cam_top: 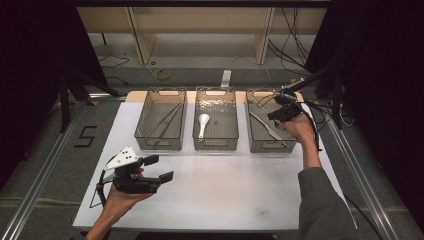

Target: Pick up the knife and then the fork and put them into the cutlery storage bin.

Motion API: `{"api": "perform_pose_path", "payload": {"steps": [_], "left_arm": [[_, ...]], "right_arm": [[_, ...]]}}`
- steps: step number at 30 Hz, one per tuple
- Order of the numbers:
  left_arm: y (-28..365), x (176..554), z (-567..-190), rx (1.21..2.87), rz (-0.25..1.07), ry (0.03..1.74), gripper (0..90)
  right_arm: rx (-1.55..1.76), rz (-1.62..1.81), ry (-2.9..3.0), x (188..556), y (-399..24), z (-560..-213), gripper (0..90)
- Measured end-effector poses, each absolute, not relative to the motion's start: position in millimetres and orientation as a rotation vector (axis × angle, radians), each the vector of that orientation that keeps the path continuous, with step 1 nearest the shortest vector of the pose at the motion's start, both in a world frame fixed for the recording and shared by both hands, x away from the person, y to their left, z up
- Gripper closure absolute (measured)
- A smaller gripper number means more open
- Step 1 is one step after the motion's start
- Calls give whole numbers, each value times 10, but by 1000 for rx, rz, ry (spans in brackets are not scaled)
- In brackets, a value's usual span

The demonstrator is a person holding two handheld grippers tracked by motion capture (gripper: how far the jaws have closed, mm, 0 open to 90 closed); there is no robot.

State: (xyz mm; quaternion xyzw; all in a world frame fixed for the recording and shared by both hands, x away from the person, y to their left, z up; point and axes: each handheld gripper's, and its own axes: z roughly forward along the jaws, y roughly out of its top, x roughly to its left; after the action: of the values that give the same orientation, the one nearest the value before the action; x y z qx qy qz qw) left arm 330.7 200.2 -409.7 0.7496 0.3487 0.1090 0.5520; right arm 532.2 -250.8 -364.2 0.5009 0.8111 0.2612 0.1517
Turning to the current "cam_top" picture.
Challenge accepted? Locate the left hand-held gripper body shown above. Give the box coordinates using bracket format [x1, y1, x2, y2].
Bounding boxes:
[104, 146, 161, 195]

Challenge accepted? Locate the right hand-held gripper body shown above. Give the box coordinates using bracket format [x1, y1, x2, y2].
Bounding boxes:
[273, 78, 306, 122]

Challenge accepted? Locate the grey plastic basket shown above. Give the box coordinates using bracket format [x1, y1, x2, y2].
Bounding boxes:
[192, 85, 240, 152]
[133, 87, 188, 152]
[245, 88, 300, 154]

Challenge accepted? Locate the white ceramic spoon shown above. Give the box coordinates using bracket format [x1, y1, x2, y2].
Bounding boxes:
[198, 113, 212, 139]

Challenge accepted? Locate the person's left hand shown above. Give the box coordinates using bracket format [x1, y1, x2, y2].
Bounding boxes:
[102, 168, 155, 222]

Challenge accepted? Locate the person's right hand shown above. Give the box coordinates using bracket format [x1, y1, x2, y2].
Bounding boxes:
[275, 114, 317, 146]

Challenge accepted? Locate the black metal stand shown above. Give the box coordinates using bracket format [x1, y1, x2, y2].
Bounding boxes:
[58, 71, 123, 134]
[299, 63, 344, 131]

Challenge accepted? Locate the white table cover sheet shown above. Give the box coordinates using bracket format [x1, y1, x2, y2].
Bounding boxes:
[72, 101, 358, 233]

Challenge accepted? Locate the white power strip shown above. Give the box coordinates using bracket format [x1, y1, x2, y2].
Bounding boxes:
[220, 69, 232, 88]

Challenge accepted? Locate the yellow tape roll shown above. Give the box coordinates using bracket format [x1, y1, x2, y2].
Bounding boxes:
[154, 68, 173, 82]

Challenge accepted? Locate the black curtain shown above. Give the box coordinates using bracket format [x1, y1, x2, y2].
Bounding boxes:
[0, 0, 109, 188]
[306, 0, 424, 231]

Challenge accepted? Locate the beige wooden shelf unit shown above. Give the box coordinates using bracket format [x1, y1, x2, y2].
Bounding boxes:
[78, 6, 328, 66]

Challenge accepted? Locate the left hand-held gripper cable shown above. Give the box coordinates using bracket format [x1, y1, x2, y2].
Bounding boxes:
[89, 169, 115, 210]

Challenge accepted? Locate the hand-held gripper cable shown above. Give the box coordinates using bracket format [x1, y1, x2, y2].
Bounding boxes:
[89, 169, 115, 210]
[254, 94, 323, 152]

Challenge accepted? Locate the right hand-held gripper cable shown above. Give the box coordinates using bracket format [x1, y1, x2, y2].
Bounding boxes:
[254, 94, 323, 152]

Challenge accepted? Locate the white floor cable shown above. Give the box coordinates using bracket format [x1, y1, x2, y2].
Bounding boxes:
[229, 54, 272, 89]

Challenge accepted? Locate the bundle of black cables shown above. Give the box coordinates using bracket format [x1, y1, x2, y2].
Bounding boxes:
[268, 8, 311, 68]

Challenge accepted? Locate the aluminium floor rail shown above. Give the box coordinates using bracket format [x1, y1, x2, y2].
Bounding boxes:
[0, 99, 88, 240]
[324, 116, 401, 240]

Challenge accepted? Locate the black floor cable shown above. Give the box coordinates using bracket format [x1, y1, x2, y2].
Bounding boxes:
[99, 54, 130, 69]

